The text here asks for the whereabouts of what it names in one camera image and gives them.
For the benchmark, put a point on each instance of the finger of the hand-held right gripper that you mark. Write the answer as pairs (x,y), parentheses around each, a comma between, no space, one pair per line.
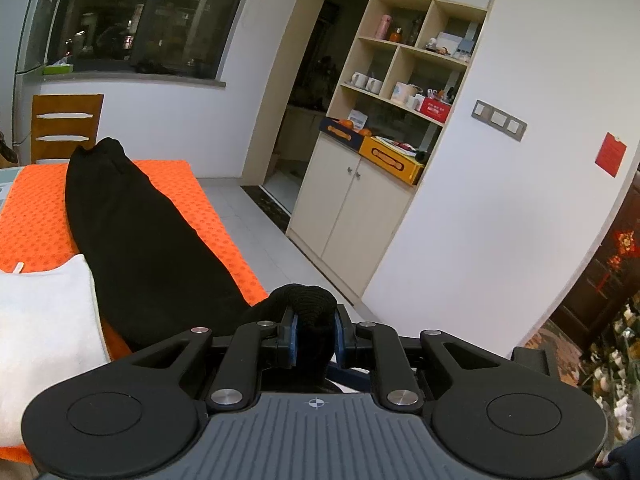
(350,381)

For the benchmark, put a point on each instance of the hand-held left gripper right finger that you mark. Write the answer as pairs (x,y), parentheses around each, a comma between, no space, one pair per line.
(337,340)

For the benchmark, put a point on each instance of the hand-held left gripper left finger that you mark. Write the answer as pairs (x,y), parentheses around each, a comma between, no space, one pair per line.
(292,340)

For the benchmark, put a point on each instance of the black garment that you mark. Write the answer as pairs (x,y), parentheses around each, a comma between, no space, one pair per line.
(140,250)

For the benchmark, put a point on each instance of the dark wooden door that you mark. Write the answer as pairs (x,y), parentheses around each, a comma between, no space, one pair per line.
(590,310)

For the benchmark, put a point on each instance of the white flowers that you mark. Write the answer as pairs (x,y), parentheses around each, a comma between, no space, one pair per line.
(615,360)

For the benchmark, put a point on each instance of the beige shelving cabinet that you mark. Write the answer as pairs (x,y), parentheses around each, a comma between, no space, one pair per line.
(350,210)

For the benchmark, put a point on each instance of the red knot decoration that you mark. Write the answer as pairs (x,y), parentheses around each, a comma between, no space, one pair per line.
(625,242)

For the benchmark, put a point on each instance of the yellow crate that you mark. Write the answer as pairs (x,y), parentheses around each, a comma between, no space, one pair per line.
(385,160)

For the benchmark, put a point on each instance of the orange fruit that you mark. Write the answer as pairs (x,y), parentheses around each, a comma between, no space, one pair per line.
(346,124)

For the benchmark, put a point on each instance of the red paper sheet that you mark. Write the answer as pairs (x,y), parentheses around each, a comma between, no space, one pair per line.
(610,155)

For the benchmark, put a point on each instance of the white paper packet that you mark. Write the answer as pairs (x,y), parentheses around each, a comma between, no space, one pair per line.
(357,119)

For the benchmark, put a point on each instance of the white folded cloth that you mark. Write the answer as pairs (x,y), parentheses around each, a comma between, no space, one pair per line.
(45,340)

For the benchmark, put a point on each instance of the red box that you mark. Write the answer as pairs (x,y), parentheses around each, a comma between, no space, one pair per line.
(434,110)

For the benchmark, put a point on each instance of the small white cup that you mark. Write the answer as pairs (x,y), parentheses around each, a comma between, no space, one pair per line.
(412,102)

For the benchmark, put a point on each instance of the large white mug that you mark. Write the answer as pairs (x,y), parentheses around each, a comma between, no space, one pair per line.
(400,94)

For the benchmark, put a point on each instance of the orange flower-print mat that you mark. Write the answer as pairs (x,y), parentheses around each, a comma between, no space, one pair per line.
(40,220)

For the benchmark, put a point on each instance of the white paper strip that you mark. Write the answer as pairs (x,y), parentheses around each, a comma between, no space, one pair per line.
(19,268)

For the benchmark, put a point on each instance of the grey window sill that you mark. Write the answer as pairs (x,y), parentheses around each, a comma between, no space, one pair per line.
(150,80)

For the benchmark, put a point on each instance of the small figurines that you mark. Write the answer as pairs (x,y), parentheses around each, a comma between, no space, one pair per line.
(436,47)

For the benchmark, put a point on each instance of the orange bottle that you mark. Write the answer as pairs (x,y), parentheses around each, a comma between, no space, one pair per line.
(396,36)

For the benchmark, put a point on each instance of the blue and white box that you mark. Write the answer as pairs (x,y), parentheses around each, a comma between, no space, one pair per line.
(464,52)

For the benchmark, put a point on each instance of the dark glass bottle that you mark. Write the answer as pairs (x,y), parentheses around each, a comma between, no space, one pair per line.
(414,35)

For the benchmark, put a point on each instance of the pink bottle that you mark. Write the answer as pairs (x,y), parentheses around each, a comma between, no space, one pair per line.
(382,27)

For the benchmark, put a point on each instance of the checked patterned tablecloth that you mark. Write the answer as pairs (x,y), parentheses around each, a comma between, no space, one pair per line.
(6,185)

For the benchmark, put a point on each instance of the wooden chair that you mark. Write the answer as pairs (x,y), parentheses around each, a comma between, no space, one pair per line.
(65,105)

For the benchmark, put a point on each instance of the brown paper bag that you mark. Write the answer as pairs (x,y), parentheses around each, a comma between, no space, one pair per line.
(6,152)

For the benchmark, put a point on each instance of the dark window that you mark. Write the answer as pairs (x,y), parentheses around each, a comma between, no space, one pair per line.
(150,20)

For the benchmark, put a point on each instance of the green tissue box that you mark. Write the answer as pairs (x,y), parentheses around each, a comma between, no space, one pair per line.
(57,69)

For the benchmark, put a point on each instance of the grey light switch panel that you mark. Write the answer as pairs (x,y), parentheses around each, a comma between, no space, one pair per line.
(500,120)

